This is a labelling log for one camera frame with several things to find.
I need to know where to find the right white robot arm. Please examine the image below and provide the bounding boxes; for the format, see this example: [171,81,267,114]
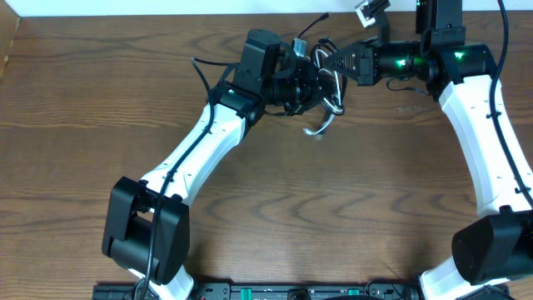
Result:
[326,0,532,299]

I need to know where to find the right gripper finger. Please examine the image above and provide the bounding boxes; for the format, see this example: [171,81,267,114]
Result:
[324,62,359,83]
[325,42,362,67]

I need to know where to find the white usb cable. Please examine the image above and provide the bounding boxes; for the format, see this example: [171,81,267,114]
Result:
[302,48,348,138]

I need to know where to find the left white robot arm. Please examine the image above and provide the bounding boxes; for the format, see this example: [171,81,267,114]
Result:
[102,29,336,299]

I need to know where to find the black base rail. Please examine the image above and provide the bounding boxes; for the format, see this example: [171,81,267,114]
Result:
[92,274,509,300]

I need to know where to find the black usb cable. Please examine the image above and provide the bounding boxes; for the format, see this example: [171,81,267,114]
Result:
[296,12,348,117]

